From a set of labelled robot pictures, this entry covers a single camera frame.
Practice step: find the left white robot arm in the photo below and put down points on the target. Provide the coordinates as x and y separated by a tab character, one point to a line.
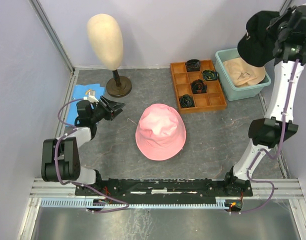
60	156

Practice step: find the wooden compartment tray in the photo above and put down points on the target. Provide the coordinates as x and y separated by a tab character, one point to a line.
212	100

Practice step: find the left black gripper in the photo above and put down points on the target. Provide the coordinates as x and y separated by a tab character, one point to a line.
111	106

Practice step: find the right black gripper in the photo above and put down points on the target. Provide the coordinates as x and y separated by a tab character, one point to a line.
274	20

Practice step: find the teal plastic bin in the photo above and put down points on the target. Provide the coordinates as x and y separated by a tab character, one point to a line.
232	92

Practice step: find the rolled black belt top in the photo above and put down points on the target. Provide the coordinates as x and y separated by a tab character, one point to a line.
193	65

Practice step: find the rolled black belt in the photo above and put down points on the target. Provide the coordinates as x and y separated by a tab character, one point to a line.
193	65
198	86

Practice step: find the beige bucket hat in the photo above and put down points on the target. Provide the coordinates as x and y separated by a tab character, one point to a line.
243	74

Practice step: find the pink bucket hat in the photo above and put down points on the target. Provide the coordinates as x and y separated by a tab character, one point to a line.
160	133

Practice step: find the rolled black belt middle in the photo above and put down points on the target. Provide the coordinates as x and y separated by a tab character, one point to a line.
198	86

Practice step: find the black smiley bucket hat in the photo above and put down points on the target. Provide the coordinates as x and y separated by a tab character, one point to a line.
256	46

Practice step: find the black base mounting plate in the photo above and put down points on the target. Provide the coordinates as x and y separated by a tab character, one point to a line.
172	191

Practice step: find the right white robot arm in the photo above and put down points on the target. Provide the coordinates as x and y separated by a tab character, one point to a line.
278	37

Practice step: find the rolled dark belt bottom-left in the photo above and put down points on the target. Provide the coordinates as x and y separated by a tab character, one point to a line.
186	101

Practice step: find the beige mannequin head stand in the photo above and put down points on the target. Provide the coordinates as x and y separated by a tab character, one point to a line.
106	40

